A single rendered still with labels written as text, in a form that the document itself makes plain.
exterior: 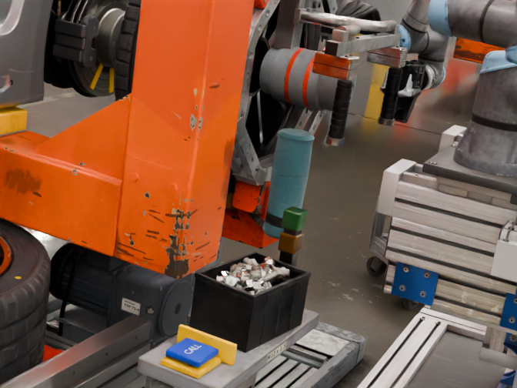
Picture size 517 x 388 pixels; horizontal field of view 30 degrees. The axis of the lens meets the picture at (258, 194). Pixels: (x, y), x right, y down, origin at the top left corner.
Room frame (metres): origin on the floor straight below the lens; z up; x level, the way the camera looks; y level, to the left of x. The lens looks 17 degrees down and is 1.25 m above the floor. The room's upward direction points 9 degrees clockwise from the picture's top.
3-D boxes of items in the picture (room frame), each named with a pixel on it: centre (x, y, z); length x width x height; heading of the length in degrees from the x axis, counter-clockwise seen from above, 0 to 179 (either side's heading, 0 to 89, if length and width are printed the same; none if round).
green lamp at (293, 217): (1.89, -0.08, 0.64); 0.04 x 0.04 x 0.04; 65
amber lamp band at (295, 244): (1.89, -0.08, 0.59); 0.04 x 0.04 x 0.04; 65
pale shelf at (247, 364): (1.71, 0.00, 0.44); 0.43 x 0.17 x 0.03; 155
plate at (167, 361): (1.56, 0.07, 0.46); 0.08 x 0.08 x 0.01; 65
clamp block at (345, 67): (2.17, -0.13, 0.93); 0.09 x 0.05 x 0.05; 65
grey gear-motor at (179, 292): (2.17, 0.34, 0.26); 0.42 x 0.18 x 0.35; 65
